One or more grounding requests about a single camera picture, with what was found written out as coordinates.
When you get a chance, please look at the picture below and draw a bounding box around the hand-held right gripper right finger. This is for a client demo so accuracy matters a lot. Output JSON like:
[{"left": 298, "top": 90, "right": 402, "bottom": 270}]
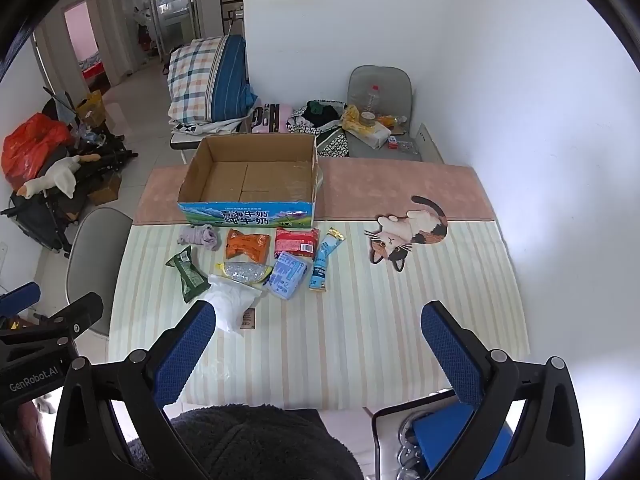
[{"left": 420, "top": 301, "right": 586, "bottom": 480}]

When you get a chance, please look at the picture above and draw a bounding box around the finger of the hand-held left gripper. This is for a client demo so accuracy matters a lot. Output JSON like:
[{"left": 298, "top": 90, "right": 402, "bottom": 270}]
[
  {"left": 0, "top": 281, "right": 42, "bottom": 317},
  {"left": 30, "top": 292, "right": 104, "bottom": 345}
]

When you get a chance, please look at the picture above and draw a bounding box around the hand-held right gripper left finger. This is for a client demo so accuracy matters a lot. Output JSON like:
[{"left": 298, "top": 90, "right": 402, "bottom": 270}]
[{"left": 51, "top": 300, "right": 217, "bottom": 480}]

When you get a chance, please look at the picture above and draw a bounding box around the white plastic bag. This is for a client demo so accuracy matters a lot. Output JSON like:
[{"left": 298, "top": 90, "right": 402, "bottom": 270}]
[{"left": 200, "top": 275, "right": 263, "bottom": 335}]

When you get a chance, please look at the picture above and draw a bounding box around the green packet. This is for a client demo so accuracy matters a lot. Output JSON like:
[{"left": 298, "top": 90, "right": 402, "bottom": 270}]
[{"left": 166, "top": 246, "right": 211, "bottom": 303}]

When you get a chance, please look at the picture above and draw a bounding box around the silver and yellow packet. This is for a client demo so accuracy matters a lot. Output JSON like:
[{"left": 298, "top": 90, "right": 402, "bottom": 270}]
[{"left": 215, "top": 260, "right": 275, "bottom": 286}]

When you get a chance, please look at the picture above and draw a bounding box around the purple sock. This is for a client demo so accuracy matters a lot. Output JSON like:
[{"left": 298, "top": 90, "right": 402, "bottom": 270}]
[{"left": 178, "top": 225, "right": 221, "bottom": 252}]

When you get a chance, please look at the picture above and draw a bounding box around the orange snack packet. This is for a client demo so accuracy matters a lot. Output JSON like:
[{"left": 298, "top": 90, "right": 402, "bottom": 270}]
[{"left": 224, "top": 229, "right": 271, "bottom": 264}]

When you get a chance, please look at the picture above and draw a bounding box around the light blue tissue packet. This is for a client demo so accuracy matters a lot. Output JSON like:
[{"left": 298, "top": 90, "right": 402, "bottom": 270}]
[{"left": 267, "top": 251, "right": 308, "bottom": 301}]

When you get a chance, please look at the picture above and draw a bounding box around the printed cardboard box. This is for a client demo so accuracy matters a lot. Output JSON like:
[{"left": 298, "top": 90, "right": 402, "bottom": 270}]
[{"left": 177, "top": 133, "right": 321, "bottom": 227}]

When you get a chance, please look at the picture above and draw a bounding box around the red snack packet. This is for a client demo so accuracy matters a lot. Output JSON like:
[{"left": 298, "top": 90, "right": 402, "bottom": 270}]
[{"left": 274, "top": 226, "right": 321, "bottom": 259}]

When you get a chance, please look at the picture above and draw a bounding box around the blue tube packet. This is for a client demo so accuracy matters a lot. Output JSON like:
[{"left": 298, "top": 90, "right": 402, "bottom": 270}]
[{"left": 307, "top": 227, "right": 346, "bottom": 292}]

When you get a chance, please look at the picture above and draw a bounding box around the grey plastic chair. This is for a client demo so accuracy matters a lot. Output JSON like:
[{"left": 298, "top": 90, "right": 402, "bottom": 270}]
[{"left": 66, "top": 207, "right": 135, "bottom": 338}]

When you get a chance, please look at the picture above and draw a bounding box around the black stroller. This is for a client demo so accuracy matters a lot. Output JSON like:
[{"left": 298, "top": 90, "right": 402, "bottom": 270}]
[{"left": 2, "top": 90, "right": 138, "bottom": 256}]

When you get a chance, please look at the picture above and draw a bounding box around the blue bag with white trim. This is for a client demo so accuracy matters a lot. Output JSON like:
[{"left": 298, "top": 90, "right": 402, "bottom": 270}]
[{"left": 371, "top": 390, "right": 516, "bottom": 480}]

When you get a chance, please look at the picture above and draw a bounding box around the striped mat with cat print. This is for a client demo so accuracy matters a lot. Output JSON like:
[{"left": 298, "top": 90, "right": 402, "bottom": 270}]
[{"left": 107, "top": 165, "right": 531, "bottom": 411}]

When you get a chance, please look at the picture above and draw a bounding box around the dark fleece garment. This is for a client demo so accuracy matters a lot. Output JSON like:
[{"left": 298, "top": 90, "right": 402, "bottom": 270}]
[{"left": 127, "top": 404, "right": 366, "bottom": 480}]

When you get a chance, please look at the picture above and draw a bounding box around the white goose plush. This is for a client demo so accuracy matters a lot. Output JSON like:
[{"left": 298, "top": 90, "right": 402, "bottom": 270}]
[{"left": 17, "top": 155, "right": 83, "bottom": 198}]

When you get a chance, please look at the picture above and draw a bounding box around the brown cardboard box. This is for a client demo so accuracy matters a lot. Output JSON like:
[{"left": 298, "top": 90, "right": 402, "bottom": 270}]
[{"left": 87, "top": 172, "right": 123, "bottom": 206}]

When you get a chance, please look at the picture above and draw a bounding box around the orange plastic bag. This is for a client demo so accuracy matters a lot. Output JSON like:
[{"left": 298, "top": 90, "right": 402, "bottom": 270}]
[{"left": 1, "top": 113, "right": 73, "bottom": 188}]

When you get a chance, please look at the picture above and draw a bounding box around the yellow paper bag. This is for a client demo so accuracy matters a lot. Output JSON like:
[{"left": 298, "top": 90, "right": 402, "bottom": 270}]
[{"left": 75, "top": 90, "right": 106, "bottom": 126}]

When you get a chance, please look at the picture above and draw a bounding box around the white board panel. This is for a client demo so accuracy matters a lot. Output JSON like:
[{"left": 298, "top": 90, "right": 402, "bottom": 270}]
[{"left": 415, "top": 122, "right": 445, "bottom": 164}]

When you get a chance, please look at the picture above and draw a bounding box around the yellow plastic bag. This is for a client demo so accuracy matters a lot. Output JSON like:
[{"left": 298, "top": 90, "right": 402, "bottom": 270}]
[{"left": 342, "top": 105, "right": 392, "bottom": 148}]

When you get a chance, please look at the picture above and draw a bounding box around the black and white patterned bag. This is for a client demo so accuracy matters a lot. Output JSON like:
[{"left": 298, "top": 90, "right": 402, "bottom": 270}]
[{"left": 286, "top": 101, "right": 351, "bottom": 158}]

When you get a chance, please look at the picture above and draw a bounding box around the pink suitcase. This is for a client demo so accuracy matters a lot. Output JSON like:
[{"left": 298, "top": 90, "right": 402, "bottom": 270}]
[{"left": 250, "top": 103, "right": 293, "bottom": 134}]

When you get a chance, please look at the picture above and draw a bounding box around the plaid bedding bundle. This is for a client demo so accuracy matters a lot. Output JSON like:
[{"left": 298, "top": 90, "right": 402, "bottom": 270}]
[{"left": 166, "top": 35, "right": 258, "bottom": 126}]

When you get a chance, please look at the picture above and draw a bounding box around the grey cushioned chair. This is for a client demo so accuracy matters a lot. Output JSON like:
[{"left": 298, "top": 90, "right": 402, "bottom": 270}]
[{"left": 345, "top": 66, "right": 423, "bottom": 162}]

